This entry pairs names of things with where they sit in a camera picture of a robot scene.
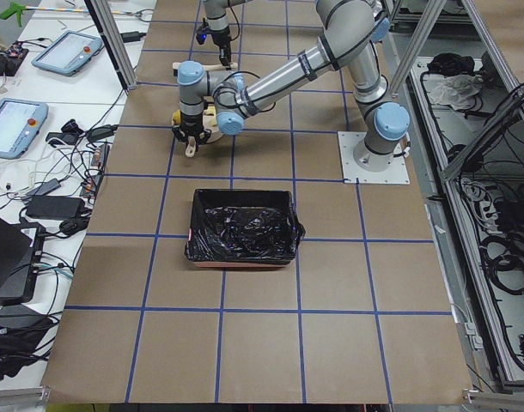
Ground black laptop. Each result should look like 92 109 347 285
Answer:
0 218 46 306

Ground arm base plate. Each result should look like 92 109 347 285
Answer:
338 131 410 185

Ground aluminium frame post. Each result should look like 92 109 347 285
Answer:
85 0 137 92

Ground blue teach pendant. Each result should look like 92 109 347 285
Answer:
0 98 48 160
32 30 103 76

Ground bin with black bag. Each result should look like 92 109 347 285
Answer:
185 189 305 269

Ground beige plastic dustpan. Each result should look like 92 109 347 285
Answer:
185 104 222 158

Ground near blue teach pendant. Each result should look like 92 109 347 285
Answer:
0 98 48 160

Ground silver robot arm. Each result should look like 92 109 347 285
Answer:
173 1 410 165
196 0 245 68

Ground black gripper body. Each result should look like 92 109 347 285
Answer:
212 29 231 56
172 112 209 141

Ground far blue teach pendant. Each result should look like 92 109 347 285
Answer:
32 30 103 76

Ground black webcam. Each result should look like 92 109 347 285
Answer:
46 118 84 147

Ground beige hand brush black bristles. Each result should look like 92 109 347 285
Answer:
172 61 239 76

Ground yellow lemon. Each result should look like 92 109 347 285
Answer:
172 110 181 125

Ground white crumpled cloth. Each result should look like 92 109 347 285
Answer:
429 74 484 111

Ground black power adapter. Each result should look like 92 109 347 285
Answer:
25 196 85 220

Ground green handled tool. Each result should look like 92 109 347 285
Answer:
0 2 27 25

